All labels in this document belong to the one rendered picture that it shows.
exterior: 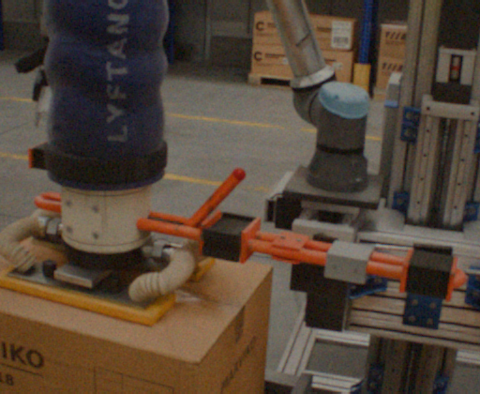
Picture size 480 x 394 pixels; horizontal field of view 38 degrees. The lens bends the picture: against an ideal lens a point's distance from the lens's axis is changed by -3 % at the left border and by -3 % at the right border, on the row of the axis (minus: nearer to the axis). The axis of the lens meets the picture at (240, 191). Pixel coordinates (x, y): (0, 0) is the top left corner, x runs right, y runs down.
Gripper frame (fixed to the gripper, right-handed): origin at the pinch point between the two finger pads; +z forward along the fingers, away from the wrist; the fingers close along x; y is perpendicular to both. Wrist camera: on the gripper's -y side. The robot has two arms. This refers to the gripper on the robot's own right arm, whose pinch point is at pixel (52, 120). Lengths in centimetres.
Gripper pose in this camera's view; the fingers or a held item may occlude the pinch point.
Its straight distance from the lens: 170.2
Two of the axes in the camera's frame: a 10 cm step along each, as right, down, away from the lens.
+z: -0.5, 9.4, 3.2
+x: 3.5, -2.9, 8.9
